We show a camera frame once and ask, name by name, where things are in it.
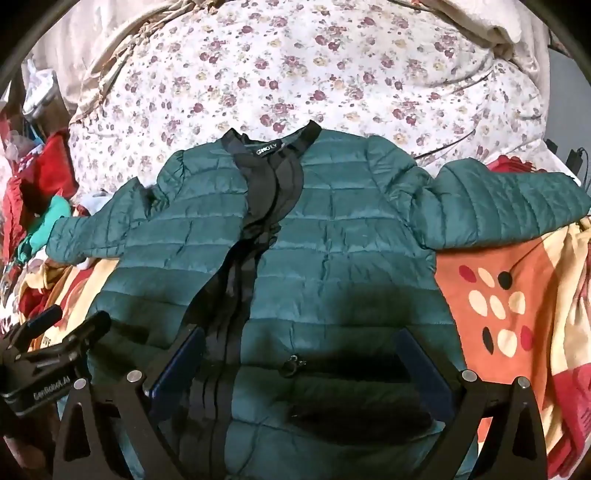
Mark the green quilted puffer jacket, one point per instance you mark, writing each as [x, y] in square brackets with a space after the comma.
[351, 240]

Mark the teal green garment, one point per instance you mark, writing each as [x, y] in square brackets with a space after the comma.
[51, 217]

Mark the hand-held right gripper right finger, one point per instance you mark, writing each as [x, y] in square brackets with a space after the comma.
[422, 364]

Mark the clear plastic bag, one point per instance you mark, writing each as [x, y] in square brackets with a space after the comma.
[41, 92]

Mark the orange printed blanket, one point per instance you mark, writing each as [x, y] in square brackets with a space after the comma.
[461, 332]

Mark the cream fleece blanket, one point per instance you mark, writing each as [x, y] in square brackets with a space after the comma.
[489, 23]

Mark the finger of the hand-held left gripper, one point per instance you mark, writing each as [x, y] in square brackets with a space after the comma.
[39, 321]
[92, 325]

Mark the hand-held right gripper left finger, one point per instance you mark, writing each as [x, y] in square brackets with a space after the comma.
[178, 367]

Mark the red cloth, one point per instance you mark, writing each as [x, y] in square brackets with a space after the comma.
[51, 170]

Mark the black power adapter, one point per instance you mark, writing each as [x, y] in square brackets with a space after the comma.
[576, 159]

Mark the beige fringed satin cloth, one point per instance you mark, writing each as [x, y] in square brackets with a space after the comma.
[87, 50]

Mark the floral print quilt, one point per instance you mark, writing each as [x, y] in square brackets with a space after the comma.
[286, 74]

